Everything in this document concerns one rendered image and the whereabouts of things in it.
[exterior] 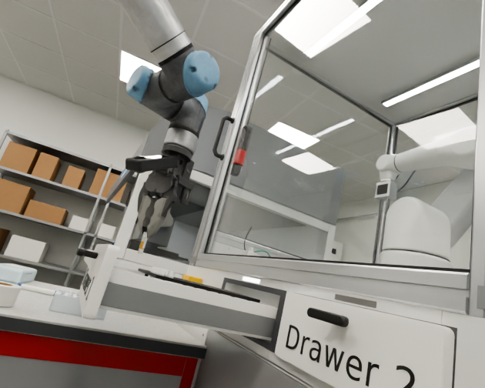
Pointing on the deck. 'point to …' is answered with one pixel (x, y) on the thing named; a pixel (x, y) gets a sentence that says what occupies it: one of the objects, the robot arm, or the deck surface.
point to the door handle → (220, 135)
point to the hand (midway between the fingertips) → (145, 230)
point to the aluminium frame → (293, 268)
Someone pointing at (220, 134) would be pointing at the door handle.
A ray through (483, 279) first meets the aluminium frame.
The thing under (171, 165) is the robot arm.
